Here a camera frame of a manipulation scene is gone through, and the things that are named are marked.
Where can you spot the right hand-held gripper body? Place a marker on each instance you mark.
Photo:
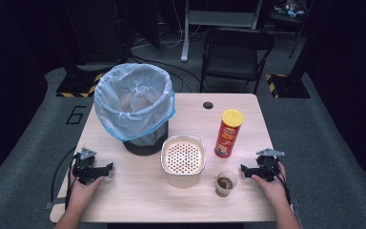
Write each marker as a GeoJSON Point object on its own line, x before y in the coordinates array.
{"type": "Point", "coordinates": [268, 168]}

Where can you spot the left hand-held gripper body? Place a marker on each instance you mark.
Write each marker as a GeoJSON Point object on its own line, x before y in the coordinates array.
{"type": "Point", "coordinates": [84, 168]}

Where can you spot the red chip can yellow lid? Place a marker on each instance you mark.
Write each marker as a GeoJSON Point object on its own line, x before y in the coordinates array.
{"type": "Point", "coordinates": [228, 135]}

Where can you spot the person's right hand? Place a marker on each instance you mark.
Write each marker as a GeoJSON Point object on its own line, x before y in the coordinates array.
{"type": "Point", "coordinates": [274, 192]}

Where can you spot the person's left hand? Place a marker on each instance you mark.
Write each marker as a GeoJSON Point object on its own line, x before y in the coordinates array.
{"type": "Point", "coordinates": [81, 195]}

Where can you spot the clear cup with brown liquid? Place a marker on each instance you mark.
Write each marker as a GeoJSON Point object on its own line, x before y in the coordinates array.
{"type": "Point", "coordinates": [225, 183]}

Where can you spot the black mesh trash bin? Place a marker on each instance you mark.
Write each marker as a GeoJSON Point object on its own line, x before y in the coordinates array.
{"type": "Point", "coordinates": [149, 143]}

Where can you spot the beige container with perforated insert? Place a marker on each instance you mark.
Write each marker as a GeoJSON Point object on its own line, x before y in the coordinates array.
{"type": "Point", "coordinates": [183, 159]}

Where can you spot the pale blue plastic bin bag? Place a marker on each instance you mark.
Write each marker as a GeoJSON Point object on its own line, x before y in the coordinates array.
{"type": "Point", "coordinates": [133, 95]}

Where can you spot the black base with hazard stripes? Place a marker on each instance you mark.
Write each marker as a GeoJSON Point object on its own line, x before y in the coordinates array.
{"type": "Point", "coordinates": [76, 86]}
{"type": "Point", "coordinates": [289, 86]}

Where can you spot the black folding chair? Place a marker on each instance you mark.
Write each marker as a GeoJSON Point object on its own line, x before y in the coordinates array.
{"type": "Point", "coordinates": [235, 63]}

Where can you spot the black cabinet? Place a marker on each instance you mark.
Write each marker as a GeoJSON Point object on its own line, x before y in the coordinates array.
{"type": "Point", "coordinates": [98, 28]}

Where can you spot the dark shelf with clutter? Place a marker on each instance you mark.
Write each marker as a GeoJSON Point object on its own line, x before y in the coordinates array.
{"type": "Point", "coordinates": [290, 11]}

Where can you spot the white metal desk frame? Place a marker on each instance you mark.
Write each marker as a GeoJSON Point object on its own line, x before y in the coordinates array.
{"type": "Point", "coordinates": [217, 17]}

